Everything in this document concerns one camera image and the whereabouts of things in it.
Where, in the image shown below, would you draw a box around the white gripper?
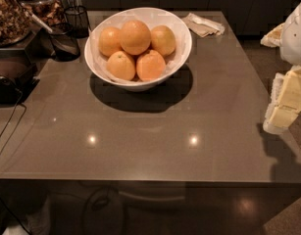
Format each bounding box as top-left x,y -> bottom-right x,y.
260,2 -> 301,135

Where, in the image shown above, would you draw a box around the orange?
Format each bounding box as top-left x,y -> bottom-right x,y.
98,26 -> 122,57
136,50 -> 166,81
107,51 -> 136,80
120,20 -> 151,55
151,25 -> 176,57

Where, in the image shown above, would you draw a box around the white ceramic bowl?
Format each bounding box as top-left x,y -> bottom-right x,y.
83,7 -> 193,93

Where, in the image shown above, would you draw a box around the dark glass bowl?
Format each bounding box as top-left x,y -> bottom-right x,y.
49,23 -> 80,62

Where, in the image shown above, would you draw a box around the folded paper napkins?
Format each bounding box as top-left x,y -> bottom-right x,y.
182,13 -> 226,37

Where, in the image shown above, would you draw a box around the black appliance on left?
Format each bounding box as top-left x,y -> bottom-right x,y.
0,50 -> 38,105

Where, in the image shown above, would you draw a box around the large jar of snacks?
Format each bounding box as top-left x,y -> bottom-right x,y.
0,0 -> 30,47

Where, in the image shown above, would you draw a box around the black wire mesh cup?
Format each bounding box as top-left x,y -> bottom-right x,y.
64,6 -> 89,38

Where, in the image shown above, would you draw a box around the white spoon handle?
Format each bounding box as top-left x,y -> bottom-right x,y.
24,8 -> 53,33

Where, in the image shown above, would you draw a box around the black power cable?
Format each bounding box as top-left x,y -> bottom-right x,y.
0,75 -> 28,168

